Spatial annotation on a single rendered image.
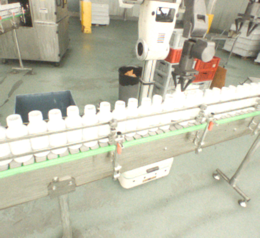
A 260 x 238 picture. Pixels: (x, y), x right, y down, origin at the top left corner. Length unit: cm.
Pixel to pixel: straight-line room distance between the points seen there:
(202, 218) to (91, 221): 91
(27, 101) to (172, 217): 141
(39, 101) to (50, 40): 311
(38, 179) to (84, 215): 101
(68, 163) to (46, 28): 372
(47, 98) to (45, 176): 63
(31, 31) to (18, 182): 381
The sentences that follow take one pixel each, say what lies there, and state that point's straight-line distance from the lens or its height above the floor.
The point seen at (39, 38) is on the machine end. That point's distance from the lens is 436.
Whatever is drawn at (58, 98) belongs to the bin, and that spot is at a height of 90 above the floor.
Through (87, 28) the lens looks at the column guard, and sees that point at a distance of 834.
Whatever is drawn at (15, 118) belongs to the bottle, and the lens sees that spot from 68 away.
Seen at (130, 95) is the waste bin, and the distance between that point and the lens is 253.
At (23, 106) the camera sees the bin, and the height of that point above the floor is 87.
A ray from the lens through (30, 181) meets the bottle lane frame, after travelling 78.
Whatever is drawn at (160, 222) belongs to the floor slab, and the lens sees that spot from 176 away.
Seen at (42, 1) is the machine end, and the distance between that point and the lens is 423.
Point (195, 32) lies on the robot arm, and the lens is 77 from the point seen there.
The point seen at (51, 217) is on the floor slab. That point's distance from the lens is 176.
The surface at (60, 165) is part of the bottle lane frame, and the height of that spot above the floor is 97.
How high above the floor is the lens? 152
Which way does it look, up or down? 31 degrees down
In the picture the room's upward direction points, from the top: 7 degrees clockwise
